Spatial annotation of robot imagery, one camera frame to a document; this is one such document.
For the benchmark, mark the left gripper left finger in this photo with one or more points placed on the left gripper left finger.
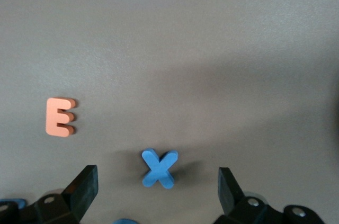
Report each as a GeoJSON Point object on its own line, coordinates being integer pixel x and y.
{"type": "Point", "coordinates": [79, 192]}

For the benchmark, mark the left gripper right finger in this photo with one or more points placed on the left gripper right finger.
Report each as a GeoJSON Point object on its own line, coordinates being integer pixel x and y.
{"type": "Point", "coordinates": [230, 197]}

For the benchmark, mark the blue letter A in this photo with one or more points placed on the blue letter A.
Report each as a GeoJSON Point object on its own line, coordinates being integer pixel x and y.
{"type": "Point", "coordinates": [16, 202]}

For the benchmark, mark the blue letter X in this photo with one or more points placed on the blue letter X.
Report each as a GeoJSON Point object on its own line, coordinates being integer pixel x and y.
{"type": "Point", "coordinates": [159, 169]}

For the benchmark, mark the blue letter C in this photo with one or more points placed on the blue letter C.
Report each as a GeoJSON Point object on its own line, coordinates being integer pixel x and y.
{"type": "Point", "coordinates": [125, 221]}

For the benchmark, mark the orange letter E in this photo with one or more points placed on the orange letter E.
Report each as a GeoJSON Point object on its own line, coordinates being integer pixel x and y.
{"type": "Point", "coordinates": [53, 116]}

